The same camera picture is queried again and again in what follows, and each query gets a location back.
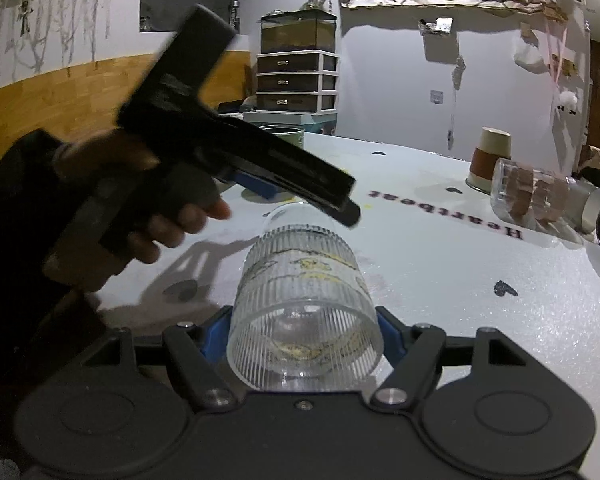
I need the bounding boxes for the clear ribbed glass cup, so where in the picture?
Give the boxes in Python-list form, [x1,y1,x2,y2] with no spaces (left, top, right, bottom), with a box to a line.
[226,202,384,392]

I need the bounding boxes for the brown and beige paper cup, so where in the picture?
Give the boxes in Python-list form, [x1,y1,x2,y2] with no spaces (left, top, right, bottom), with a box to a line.
[466,127,512,194]

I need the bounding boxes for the silver metal cup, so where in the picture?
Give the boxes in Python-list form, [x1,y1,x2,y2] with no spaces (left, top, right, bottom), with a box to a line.
[564,178,600,234]

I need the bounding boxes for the person's left hand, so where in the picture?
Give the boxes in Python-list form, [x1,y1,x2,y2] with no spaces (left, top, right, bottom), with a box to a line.
[44,200,232,292]

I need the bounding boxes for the white drawer unit dark drawers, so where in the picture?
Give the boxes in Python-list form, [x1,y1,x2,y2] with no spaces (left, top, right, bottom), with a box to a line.
[256,49,339,113]

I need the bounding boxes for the glass fish tank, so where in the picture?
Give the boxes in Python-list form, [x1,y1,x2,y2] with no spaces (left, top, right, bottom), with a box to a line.
[260,9,337,53]

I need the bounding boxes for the clear glass with brown pattern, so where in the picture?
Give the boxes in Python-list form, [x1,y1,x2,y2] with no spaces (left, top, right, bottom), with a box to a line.
[490,158,576,223]

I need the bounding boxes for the white macrame wall hanging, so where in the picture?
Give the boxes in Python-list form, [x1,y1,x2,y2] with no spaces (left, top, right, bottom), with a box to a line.
[0,0,111,88]

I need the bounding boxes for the white wall socket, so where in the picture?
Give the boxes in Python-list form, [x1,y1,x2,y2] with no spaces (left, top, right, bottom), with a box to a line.
[430,90,443,104]

